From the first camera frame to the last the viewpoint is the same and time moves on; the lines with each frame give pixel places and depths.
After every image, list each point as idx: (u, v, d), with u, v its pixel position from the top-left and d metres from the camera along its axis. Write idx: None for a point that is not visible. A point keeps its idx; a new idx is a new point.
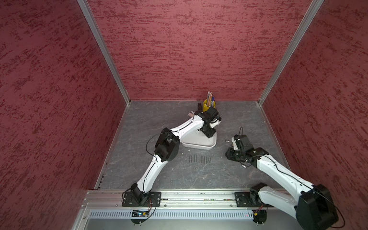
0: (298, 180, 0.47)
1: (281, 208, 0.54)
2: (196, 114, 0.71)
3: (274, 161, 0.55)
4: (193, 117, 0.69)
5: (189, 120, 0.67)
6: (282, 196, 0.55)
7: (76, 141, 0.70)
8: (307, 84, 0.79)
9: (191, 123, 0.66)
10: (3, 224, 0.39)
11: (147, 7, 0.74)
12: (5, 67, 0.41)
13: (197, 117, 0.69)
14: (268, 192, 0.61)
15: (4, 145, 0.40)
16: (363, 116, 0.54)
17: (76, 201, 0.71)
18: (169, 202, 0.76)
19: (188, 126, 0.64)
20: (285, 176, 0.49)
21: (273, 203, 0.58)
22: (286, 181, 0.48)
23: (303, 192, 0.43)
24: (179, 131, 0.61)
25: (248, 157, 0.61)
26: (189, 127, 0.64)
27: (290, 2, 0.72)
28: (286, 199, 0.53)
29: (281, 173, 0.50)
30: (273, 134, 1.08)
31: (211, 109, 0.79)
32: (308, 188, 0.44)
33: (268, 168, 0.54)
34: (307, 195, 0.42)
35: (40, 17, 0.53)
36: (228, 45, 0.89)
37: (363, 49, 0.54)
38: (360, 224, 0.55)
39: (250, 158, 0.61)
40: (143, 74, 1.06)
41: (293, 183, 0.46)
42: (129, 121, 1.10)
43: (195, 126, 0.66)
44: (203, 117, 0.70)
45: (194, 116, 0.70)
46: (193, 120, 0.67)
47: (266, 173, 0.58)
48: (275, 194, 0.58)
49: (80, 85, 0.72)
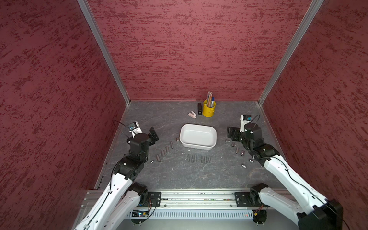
0: (311, 191, 0.43)
1: (280, 210, 0.55)
2: (117, 174, 0.50)
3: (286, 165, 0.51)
4: (110, 181, 0.48)
5: (106, 191, 0.46)
6: (284, 201, 0.54)
7: (76, 142, 0.70)
8: (307, 84, 0.79)
9: (109, 197, 0.45)
10: (4, 224, 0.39)
11: (148, 7, 0.74)
12: (5, 67, 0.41)
13: (117, 178, 0.49)
14: (269, 195, 0.61)
15: (4, 145, 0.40)
16: (363, 117, 0.54)
17: (76, 201, 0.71)
18: (169, 202, 0.76)
19: (104, 206, 0.44)
20: (297, 186, 0.45)
21: (273, 205, 0.58)
22: (296, 191, 0.45)
23: (316, 207, 0.40)
24: (89, 224, 0.41)
25: (257, 155, 0.56)
26: (106, 205, 0.44)
27: (290, 2, 0.72)
28: (288, 204, 0.52)
29: (293, 182, 0.46)
30: (273, 134, 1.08)
31: (133, 146, 0.53)
32: (321, 203, 0.41)
33: (278, 173, 0.50)
34: (319, 211, 0.39)
35: (40, 17, 0.53)
36: (228, 46, 0.89)
37: (363, 49, 0.54)
38: (360, 224, 0.55)
39: (258, 155, 0.56)
40: (143, 74, 1.06)
41: (305, 195, 0.43)
42: (130, 121, 1.10)
43: (116, 196, 0.47)
44: (128, 170, 0.51)
45: (115, 176, 0.49)
46: (112, 190, 0.47)
47: (275, 176, 0.52)
48: (276, 198, 0.57)
49: (80, 85, 0.72)
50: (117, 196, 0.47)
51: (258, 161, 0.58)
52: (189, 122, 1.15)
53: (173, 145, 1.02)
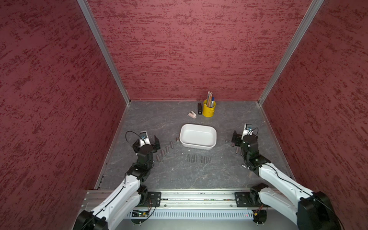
0: (298, 187, 0.47)
1: (280, 211, 0.55)
2: (129, 175, 0.59)
3: (276, 168, 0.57)
4: (124, 180, 0.57)
5: (120, 186, 0.54)
6: (284, 201, 0.54)
7: (76, 142, 0.70)
8: (307, 84, 0.79)
9: (123, 190, 0.53)
10: (4, 224, 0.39)
11: (147, 7, 0.74)
12: (5, 67, 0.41)
13: (130, 178, 0.58)
14: (269, 194, 0.61)
15: (4, 145, 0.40)
16: (362, 116, 0.54)
17: (76, 201, 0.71)
18: (169, 202, 0.76)
19: (119, 196, 0.51)
20: (285, 183, 0.50)
21: (274, 206, 0.57)
22: (286, 189, 0.49)
23: (302, 198, 0.44)
24: (105, 208, 0.46)
25: (251, 166, 0.63)
26: (121, 195, 0.51)
27: (290, 2, 0.72)
28: (287, 204, 0.52)
29: (281, 180, 0.51)
30: (273, 134, 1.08)
31: (140, 157, 0.61)
32: (307, 195, 0.44)
33: (269, 176, 0.55)
34: (306, 201, 0.42)
35: (40, 17, 0.53)
36: (228, 46, 0.89)
37: (363, 49, 0.54)
38: (360, 224, 0.55)
39: (253, 166, 0.62)
40: (143, 74, 1.06)
41: (293, 189, 0.47)
42: (130, 121, 1.10)
43: (129, 191, 0.55)
44: (138, 175, 0.60)
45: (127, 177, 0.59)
46: (126, 185, 0.55)
47: (268, 180, 0.57)
48: (276, 197, 0.58)
49: (80, 85, 0.72)
50: (129, 193, 0.55)
51: (252, 170, 0.63)
52: (189, 122, 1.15)
53: (173, 145, 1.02)
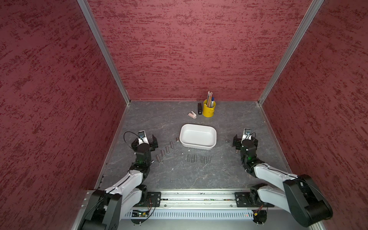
0: (285, 174, 0.51)
1: (279, 205, 0.54)
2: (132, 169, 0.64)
3: (267, 164, 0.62)
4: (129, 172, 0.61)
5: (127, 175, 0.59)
6: (280, 192, 0.56)
7: (76, 142, 0.70)
8: (307, 84, 0.79)
9: (130, 178, 0.57)
10: (4, 224, 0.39)
11: (147, 7, 0.74)
12: (5, 67, 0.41)
13: (134, 170, 0.63)
14: (265, 189, 0.62)
15: (4, 145, 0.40)
16: (363, 117, 0.54)
17: (76, 201, 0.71)
18: (169, 202, 0.76)
19: (128, 181, 0.55)
20: (274, 173, 0.54)
21: (272, 201, 0.57)
22: (275, 178, 0.53)
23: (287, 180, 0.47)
24: (117, 188, 0.49)
25: (248, 167, 0.67)
26: (129, 180, 0.55)
27: (290, 2, 0.72)
28: (282, 194, 0.53)
29: (271, 171, 0.56)
30: (273, 134, 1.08)
31: (139, 155, 0.65)
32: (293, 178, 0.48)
33: (261, 171, 0.60)
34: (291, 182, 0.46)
35: (40, 17, 0.53)
36: (228, 46, 0.89)
37: (363, 49, 0.54)
38: (360, 224, 0.55)
39: (249, 169, 0.67)
40: (143, 74, 1.06)
41: (281, 176, 0.51)
42: (130, 121, 1.10)
43: (135, 180, 0.58)
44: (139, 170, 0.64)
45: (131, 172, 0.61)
46: (132, 174, 0.59)
47: (260, 177, 0.61)
48: (272, 191, 0.59)
49: (80, 85, 0.72)
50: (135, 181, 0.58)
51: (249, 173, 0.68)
52: (189, 122, 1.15)
53: (173, 145, 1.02)
